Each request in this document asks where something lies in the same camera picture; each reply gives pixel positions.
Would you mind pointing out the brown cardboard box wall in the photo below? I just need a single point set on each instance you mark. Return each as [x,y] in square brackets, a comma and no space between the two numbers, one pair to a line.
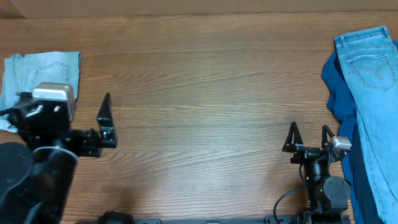
[21,9]

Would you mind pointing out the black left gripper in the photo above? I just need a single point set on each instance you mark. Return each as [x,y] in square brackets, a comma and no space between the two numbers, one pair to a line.
[94,142]

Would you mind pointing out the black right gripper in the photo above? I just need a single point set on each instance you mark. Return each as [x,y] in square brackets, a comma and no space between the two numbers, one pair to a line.
[311,150]

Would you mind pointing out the dark blue garment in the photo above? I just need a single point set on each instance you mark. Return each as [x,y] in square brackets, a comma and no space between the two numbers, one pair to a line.
[341,104]

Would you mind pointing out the medium blue denim jeans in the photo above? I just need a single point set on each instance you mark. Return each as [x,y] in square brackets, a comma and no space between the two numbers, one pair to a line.
[368,60]

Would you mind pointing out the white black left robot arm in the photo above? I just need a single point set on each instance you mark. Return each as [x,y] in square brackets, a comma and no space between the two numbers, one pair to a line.
[36,175]

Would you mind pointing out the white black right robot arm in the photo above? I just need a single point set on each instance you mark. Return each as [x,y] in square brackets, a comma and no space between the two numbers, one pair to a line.
[327,195]

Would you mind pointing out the light blue denim shorts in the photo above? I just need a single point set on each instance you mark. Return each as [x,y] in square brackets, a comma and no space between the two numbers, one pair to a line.
[25,72]

